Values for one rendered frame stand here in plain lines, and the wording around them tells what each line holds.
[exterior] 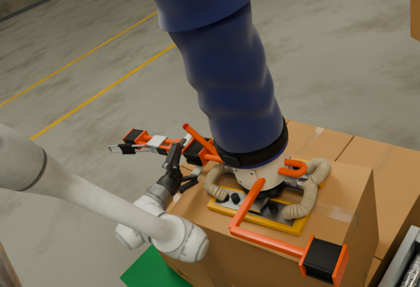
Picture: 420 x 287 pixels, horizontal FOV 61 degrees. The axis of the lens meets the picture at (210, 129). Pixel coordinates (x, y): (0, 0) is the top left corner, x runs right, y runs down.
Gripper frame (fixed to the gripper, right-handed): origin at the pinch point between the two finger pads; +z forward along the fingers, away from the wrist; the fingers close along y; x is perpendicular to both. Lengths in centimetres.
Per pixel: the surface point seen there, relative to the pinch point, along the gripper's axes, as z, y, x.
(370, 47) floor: 264, 109, -11
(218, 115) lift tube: -9.7, -26.8, 26.4
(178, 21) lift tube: -11, -54, 27
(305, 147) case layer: 62, 54, 9
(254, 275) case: -21.3, 34.8, 25.2
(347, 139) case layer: 72, 54, 28
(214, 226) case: -19.7, 13.5, 15.3
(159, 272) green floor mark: -13, 108, -69
